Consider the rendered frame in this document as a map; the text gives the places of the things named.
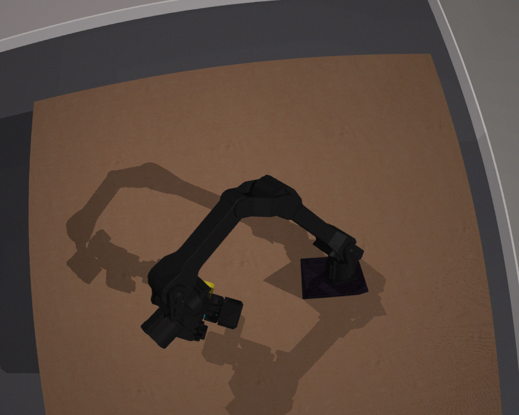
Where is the yellow cylinder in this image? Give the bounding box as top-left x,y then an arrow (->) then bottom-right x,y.
203,280 -> 215,298

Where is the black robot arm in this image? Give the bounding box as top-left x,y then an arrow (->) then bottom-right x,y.
141,175 -> 364,349

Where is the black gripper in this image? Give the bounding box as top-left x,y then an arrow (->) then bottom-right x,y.
191,293 -> 243,329

